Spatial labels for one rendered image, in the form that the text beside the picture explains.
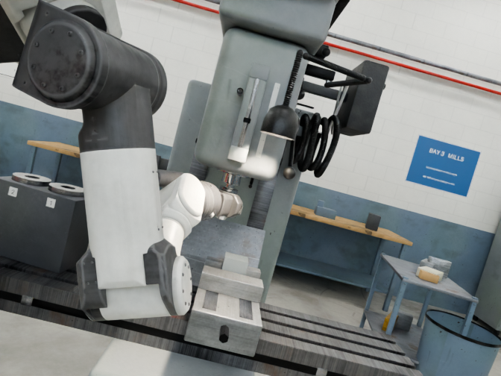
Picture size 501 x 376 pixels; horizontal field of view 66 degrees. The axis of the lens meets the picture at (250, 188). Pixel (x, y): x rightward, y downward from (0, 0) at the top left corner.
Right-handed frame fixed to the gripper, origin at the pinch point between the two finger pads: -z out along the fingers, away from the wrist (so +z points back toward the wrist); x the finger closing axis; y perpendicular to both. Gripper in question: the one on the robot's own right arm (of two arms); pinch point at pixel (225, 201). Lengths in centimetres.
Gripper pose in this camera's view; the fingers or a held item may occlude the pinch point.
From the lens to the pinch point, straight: 97.3
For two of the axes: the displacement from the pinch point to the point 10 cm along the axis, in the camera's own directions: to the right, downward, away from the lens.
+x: -8.9, -2.7, 3.8
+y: -2.6, 9.6, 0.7
